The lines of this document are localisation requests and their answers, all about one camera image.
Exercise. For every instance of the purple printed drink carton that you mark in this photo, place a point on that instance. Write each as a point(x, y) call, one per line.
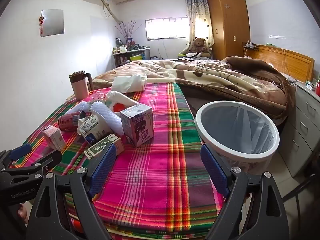
point(137, 127)

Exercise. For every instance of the brown patterned fleece blanket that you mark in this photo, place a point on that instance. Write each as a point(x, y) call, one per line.
point(212, 80)

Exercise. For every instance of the bubble wrap roll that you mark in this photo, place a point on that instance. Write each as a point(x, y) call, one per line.
point(105, 115)

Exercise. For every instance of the power strip with plugs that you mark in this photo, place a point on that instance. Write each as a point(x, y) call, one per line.
point(250, 45)

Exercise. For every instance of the brown teddy bear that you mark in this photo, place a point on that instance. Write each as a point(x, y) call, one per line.
point(198, 45)

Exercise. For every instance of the person's left hand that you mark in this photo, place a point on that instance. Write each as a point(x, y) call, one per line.
point(23, 212)

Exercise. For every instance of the grey nightstand with drawers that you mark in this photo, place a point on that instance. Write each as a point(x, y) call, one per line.
point(302, 120)

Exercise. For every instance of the wooden bed headboard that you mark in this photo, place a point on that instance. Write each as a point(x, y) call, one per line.
point(292, 62)

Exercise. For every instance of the wooden wardrobe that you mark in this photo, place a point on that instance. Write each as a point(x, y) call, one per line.
point(227, 25)

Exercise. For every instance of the patterned curtain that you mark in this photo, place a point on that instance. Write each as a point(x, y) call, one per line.
point(200, 12)

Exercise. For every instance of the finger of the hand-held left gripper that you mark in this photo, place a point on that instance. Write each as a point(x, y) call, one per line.
point(21, 150)
point(50, 158)

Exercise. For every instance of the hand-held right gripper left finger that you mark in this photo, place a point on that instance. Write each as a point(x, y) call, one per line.
point(103, 167)

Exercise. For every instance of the small pink carton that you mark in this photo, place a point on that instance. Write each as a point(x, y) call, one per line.
point(53, 137)

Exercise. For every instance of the cluster of bottles and jars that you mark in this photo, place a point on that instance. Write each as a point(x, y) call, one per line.
point(122, 48)

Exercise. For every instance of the small long cardboard box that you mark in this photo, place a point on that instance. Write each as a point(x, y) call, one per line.
point(100, 145)

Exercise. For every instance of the decorative dry branches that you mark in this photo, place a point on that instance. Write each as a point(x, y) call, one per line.
point(127, 30)

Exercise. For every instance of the white tissue pack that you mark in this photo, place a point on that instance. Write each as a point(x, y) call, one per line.
point(130, 83)

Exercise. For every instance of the white round trash bin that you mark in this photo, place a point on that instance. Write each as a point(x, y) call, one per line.
point(250, 155)

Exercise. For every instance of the pink mug with brown lid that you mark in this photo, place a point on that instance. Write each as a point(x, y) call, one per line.
point(80, 87)

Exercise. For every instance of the pink plaid blanket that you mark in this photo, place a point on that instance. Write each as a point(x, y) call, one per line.
point(155, 175)

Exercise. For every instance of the clear plastic bin liner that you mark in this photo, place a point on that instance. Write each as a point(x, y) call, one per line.
point(250, 127)

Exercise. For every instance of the green storage box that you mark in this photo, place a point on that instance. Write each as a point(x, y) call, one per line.
point(182, 53)

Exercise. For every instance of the bright window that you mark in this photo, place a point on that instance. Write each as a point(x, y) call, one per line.
point(166, 28)

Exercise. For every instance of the red cup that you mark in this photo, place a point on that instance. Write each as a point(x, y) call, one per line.
point(318, 88)

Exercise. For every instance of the silver wall panel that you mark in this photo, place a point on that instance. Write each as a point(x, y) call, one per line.
point(53, 22)

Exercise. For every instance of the red knot ornament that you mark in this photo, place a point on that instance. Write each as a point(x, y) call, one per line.
point(42, 23)

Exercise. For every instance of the cluttered shelf unit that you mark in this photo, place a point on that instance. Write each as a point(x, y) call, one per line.
point(130, 55)

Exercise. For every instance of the white milk carton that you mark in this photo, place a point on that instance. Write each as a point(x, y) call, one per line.
point(92, 127)

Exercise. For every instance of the cluster of small medicine boxes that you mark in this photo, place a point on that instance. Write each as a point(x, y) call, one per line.
point(310, 85)

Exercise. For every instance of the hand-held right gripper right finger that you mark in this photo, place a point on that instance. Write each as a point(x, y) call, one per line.
point(213, 172)

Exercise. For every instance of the clear plastic bottle red label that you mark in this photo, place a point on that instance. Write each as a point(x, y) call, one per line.
point(98, 97)

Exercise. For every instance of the wrapped air conditioner pipe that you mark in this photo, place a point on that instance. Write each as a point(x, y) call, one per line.
point(110, 11)

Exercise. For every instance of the red drink can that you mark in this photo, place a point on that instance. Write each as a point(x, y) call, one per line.
point(70, 123)

